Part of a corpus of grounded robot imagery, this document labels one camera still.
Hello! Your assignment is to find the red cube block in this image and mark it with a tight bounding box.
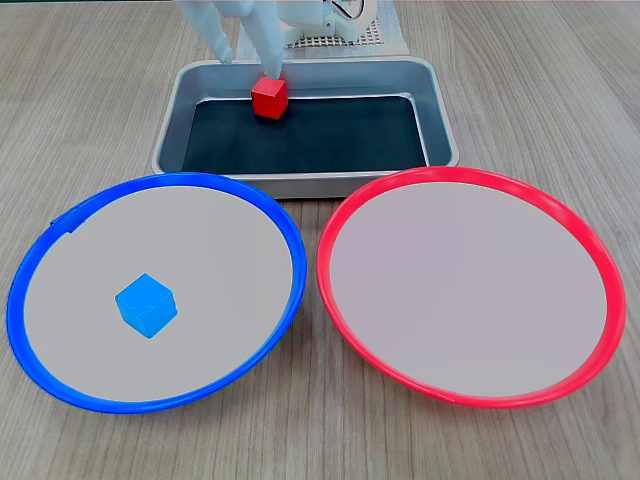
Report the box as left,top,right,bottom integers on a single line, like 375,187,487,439
250,75,290,121

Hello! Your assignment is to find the silver metal tray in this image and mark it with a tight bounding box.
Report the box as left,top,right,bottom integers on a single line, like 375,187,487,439
150,56,460,200

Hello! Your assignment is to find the red-rimmed white dish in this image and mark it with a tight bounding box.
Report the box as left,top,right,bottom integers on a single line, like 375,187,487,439
315,166,628,411

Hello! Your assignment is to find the blue-rimmed white dish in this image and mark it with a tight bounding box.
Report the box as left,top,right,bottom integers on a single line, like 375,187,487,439
5,171,308,415

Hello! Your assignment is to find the blue cube block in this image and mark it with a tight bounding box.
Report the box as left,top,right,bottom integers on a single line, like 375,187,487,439
114,272,179,340

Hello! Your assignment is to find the black tray liner mat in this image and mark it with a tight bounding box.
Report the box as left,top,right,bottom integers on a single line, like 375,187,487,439
181,94,429,175

